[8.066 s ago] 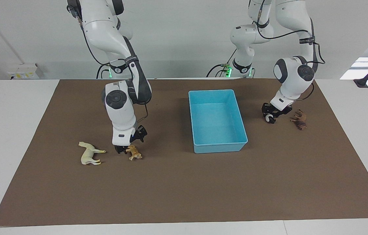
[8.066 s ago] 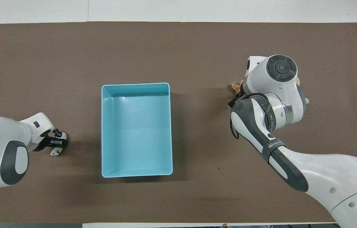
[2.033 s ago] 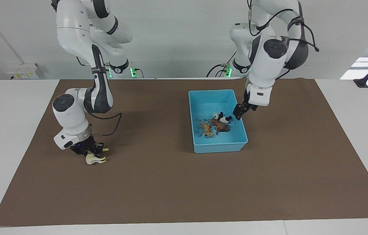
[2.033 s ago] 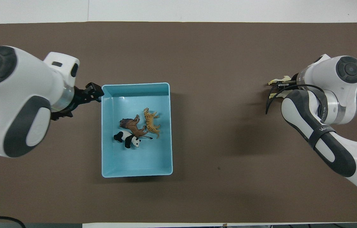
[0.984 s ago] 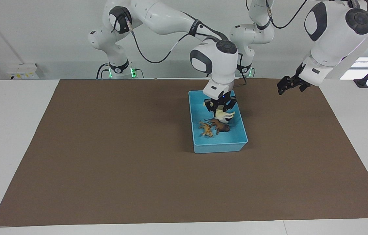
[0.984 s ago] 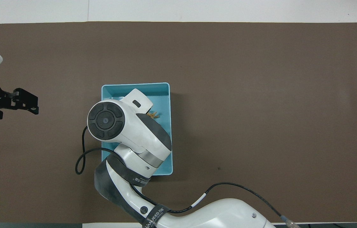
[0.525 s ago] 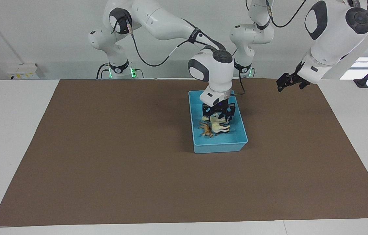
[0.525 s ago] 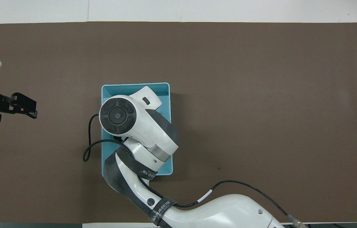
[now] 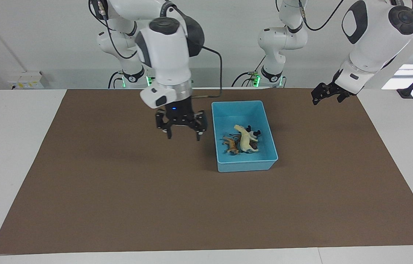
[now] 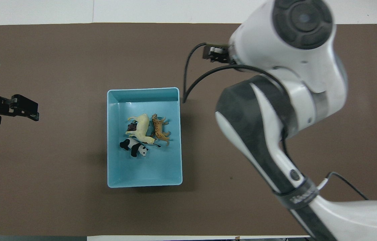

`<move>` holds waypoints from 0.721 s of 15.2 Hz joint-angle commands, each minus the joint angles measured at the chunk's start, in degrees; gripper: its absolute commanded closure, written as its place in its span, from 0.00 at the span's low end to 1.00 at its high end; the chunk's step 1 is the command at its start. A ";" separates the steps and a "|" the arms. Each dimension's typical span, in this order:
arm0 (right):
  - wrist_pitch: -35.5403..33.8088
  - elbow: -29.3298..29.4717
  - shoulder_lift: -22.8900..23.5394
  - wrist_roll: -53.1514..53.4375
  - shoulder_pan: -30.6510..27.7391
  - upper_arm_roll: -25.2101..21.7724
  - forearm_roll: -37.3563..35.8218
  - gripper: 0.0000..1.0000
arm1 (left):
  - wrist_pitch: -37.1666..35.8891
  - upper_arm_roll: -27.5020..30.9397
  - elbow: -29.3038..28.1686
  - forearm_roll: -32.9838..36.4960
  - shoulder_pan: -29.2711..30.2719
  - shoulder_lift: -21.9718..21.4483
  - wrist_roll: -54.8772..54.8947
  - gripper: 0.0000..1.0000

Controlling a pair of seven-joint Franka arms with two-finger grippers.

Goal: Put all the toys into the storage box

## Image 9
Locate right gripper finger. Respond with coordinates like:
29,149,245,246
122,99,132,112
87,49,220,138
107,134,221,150
191,109,208,142
155,109,173,140

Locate orange striped tiger toy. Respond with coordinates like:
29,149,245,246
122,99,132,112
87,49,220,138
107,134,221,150
222,136,239,155

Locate cream white horse toy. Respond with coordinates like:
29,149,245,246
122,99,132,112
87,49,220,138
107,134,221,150
233,124,259,153

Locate black white panda toy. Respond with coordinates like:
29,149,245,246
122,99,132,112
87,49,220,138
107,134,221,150
245,125,262,142

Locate blue plastic storage box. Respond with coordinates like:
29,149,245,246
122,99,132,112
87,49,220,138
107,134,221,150
211,100,279,173

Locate brown table mat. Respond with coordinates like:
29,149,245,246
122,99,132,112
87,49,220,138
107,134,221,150
0,88,413,255

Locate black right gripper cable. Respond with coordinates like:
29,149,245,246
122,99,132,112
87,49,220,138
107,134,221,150
191,44,224,99

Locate black left base cables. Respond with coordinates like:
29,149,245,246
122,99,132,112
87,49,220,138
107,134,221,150
231,55,287,88

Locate black base cables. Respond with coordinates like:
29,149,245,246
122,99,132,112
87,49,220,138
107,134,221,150
231,55,287,88
108,71,162,89

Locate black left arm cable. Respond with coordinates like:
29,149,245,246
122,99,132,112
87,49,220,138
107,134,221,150
299,0,344,32

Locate black right base cables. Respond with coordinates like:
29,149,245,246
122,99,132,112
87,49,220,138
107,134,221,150
108,71,162,89

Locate white wall power socket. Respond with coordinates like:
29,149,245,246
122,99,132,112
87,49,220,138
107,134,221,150
10,71,43,90

